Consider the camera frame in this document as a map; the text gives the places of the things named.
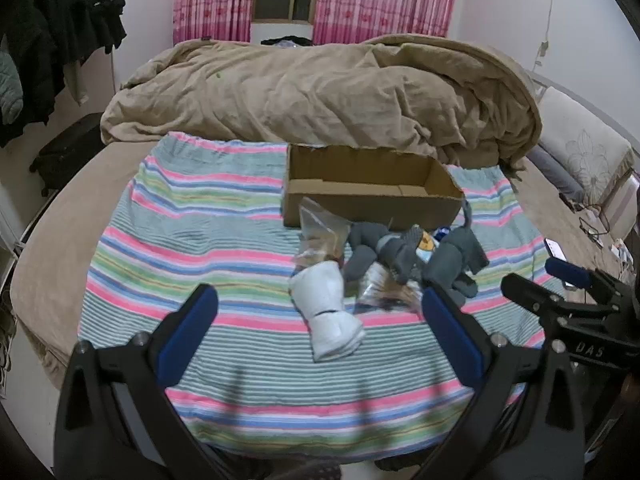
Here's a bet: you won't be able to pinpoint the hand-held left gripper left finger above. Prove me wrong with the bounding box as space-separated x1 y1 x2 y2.
54 284 221 480

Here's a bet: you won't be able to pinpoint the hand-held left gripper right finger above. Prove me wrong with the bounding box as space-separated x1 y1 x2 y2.
415 285 586 480

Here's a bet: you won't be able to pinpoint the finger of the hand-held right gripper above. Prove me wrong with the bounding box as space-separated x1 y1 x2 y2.
501 274 568 322
545 258 621 301

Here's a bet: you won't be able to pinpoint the white socks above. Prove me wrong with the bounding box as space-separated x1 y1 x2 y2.
289 260 366 362

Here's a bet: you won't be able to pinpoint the cardboard box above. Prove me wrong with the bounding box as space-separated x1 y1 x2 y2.
283 143 466 231

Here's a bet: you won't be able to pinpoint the eyeglasses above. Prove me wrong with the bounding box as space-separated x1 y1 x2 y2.
579 215 608 248

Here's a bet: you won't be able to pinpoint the large grey sock pair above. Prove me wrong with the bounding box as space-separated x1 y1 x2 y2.
425 197 490 303

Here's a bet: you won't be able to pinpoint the clear plastic bag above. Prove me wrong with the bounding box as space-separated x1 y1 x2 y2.
292 197 351 273
357 262 426 318

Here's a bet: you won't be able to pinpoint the yellow blue sock label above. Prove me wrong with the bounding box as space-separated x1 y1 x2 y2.
416 230 451 262

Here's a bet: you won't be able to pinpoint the striped blanket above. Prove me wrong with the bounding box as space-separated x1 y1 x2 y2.
77 131 568 463

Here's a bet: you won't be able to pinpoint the grey patterned sock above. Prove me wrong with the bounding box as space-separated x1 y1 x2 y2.
377 225 426 286

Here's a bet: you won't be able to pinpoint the grey pillow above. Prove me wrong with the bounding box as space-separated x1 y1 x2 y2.
527 146 586 206

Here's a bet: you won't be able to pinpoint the plain grey sock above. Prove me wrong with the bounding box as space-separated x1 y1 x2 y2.
342 221 396 283

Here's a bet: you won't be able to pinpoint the white flower pillow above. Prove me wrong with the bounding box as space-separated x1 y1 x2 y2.
537 86 633 206

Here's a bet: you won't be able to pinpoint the brown bed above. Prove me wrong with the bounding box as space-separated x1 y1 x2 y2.
10 110 631 396

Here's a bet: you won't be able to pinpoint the black suitcase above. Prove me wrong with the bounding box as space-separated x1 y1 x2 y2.
30 112 106 196

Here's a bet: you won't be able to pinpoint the beige duvet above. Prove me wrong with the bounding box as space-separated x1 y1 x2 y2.
100 34 543 171

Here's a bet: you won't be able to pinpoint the teal quilted garment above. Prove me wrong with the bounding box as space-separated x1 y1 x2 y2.
0 35 25 126

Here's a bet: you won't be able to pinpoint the dark cloth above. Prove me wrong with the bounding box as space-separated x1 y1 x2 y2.
260 35 313 47

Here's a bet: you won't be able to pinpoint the hanging black clothes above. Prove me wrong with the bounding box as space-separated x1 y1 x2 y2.
0 0 127 148

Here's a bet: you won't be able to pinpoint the white wall cable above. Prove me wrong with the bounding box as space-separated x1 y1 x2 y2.
532 0 558 76

